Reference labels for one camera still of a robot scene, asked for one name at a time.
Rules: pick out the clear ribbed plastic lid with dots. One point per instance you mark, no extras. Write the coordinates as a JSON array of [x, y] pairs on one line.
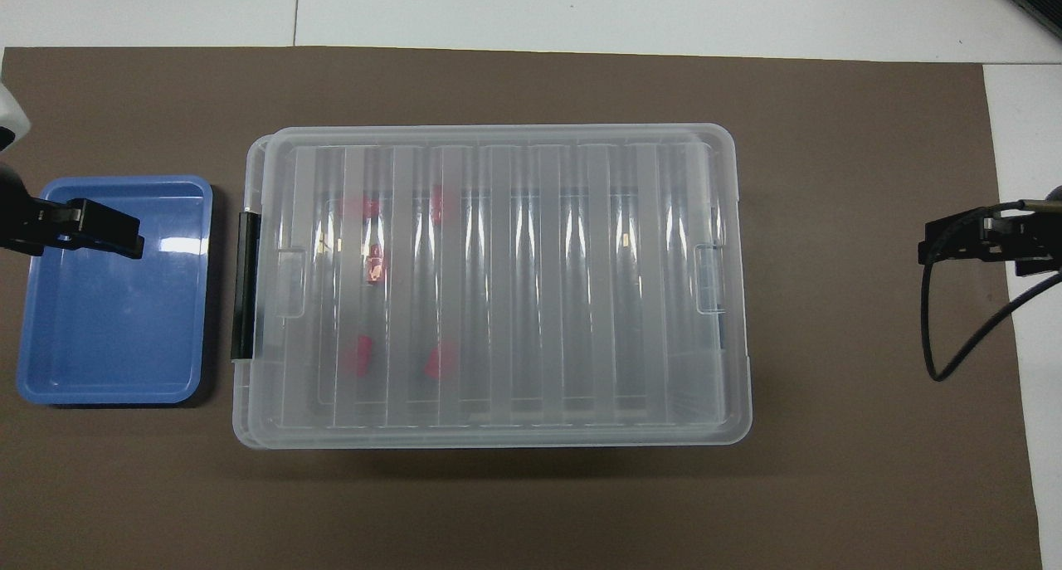
[[548, 288]]

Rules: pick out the blue plastic tray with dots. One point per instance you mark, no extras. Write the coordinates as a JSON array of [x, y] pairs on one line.
[[108, 329]]

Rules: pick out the clear plastic storage box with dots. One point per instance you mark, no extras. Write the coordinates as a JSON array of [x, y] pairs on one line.
[[254, 172]]

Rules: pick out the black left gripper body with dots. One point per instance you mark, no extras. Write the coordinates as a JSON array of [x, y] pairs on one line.
[[21, 221]]

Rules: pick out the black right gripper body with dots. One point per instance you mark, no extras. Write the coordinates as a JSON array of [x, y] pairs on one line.
[[1037, 242]]

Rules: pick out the red block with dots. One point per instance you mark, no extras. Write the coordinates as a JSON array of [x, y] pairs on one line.
[[358, 357], [440, 361], [437, 205], [362, 207], [375, 265]]

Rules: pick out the brown table mat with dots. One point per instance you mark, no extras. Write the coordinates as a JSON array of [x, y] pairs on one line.
[[531, 504]]

